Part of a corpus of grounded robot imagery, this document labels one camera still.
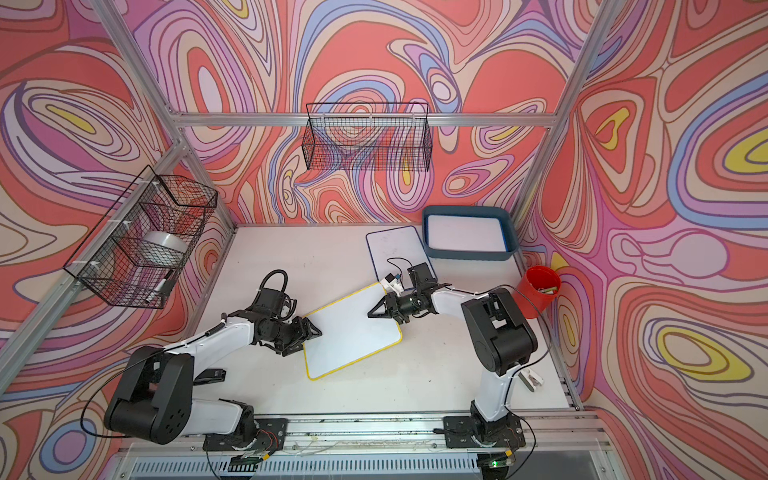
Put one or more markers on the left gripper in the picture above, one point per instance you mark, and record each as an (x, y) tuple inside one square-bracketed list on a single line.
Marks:
[(302, 330)]

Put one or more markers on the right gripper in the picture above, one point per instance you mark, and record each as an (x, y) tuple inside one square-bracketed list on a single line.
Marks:
[(391, 306)]

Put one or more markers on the yellow framed whiteboard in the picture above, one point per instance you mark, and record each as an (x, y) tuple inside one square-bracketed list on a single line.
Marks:
[(348, 334)]

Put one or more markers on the blue whiteboard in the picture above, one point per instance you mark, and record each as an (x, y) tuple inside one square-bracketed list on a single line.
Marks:
[(468, 234), (394, 250)]

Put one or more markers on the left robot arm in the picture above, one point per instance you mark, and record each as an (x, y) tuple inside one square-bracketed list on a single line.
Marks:
[(154, 399)]

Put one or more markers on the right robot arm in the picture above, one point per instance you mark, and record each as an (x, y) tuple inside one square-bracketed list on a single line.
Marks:
[(503, 342)]

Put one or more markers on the teal plastic storage box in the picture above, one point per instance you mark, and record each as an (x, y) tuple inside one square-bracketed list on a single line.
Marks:
[(501, 214)]

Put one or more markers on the white whiteboard eraser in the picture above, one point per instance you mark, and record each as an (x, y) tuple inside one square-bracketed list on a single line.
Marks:
[(531, 379)]

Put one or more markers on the green circuit board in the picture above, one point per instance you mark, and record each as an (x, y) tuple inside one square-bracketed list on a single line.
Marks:
[(244, 464)]

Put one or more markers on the marker in left basket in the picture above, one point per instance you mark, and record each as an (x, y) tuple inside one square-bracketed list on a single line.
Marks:
[(158, 291)]

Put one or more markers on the red plastic cup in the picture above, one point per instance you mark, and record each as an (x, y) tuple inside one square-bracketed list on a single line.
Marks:
[(536, 290)]

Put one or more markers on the silver tape roll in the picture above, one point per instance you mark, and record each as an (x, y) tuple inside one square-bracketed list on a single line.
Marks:
[(163, 246)]

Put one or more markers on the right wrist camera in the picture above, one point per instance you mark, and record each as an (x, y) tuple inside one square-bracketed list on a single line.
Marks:
[(393, 284)]

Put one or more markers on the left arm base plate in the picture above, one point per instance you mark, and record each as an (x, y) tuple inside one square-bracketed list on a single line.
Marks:
[(265, 435)]

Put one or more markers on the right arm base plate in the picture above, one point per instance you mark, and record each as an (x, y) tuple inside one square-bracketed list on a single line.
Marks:
[(463, 432)]

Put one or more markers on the back black wire basket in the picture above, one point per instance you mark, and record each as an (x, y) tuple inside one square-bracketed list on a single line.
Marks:
[(368, 136)]

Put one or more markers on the black wire basket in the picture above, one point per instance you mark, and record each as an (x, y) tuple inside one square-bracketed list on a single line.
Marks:
[(368, 136), (158, 221)]

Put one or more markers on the left black wire basket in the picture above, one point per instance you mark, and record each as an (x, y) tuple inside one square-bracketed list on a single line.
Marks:
[(158, 221)]

